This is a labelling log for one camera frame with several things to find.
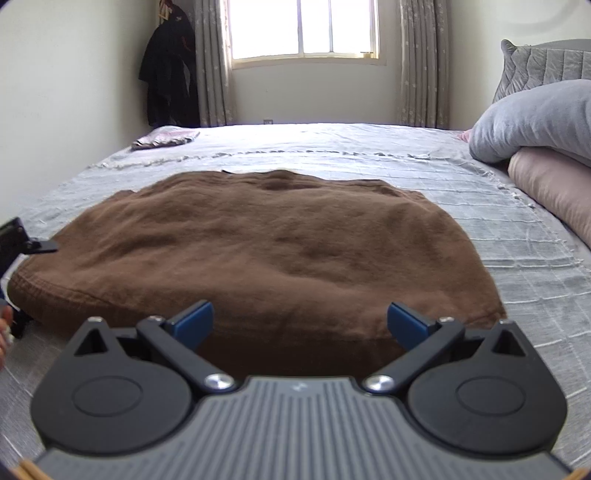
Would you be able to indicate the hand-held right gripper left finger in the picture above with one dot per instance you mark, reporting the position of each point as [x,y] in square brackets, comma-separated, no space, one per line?
[194,323]

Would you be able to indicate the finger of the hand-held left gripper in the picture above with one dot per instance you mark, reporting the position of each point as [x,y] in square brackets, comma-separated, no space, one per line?
[44,246]

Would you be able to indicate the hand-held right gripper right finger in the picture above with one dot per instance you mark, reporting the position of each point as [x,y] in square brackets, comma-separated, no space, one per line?
[407,323]

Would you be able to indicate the brown coat with fur collar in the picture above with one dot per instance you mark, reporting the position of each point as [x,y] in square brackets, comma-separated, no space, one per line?
[277,258]

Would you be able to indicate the dark hanging clothes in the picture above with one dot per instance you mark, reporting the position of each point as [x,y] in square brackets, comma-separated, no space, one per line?
[168,69]

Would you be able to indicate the person's left hand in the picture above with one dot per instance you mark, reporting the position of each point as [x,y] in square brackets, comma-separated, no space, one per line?
[4,332]

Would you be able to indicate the bed with grey checked sheet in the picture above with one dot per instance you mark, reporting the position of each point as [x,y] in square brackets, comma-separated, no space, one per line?
[531,277]

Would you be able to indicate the folded pale patterned cloth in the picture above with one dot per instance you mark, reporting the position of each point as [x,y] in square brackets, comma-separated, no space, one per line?
[164,138]

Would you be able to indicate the pink pillow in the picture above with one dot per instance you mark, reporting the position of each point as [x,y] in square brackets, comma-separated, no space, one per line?
[554,184]

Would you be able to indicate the grey folded blanket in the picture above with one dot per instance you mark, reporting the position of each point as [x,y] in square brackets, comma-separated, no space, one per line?
[531,124]

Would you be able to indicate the grey patterned curtain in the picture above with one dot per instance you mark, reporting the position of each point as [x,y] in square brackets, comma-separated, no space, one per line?
[424,64]
[212,64]

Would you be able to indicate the grey quilted pillow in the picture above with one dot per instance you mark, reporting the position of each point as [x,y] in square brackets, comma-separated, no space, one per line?
[540,64]

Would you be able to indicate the window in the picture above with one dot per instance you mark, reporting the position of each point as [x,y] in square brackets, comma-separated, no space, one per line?
[304,27]

